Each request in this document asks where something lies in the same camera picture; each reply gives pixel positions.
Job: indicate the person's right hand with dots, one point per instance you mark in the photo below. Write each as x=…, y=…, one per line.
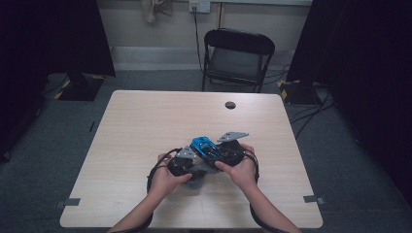
x=246, y=173

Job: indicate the beige hanging cloth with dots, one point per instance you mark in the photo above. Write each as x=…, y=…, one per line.
x=154, y=9

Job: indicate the black stand base yellow tape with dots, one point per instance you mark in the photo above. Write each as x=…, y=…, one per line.
x=81, y=89
x=298, y=92

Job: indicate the grey terry cloth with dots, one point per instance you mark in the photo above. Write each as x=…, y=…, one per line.
x=200, y=173

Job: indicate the small black floor object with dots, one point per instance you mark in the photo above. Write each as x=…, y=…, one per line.
x=92, y=126

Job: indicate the grey tape strip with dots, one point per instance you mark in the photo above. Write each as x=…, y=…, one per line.
x=68, y=203
x=313, y=199

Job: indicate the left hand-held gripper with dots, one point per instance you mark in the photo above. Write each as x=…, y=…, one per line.
x=179, y=166

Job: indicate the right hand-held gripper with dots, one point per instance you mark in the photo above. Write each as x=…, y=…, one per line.
x=231, y=153

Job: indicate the person's left hand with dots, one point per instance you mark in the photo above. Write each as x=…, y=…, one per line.
x=163, y=183

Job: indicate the black curtain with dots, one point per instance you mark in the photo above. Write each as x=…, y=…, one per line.
x=48, y=48
x=362, y=64

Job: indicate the black table grommet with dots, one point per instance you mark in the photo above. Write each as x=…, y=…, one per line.
x=230, y=105

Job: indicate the blue toy car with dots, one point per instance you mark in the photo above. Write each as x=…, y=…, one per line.
x=202, y=145

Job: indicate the black folding chair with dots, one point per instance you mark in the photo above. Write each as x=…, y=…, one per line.
x=238, y=61

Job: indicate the white wall socket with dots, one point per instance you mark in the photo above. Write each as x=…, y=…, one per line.
x=199, y=6

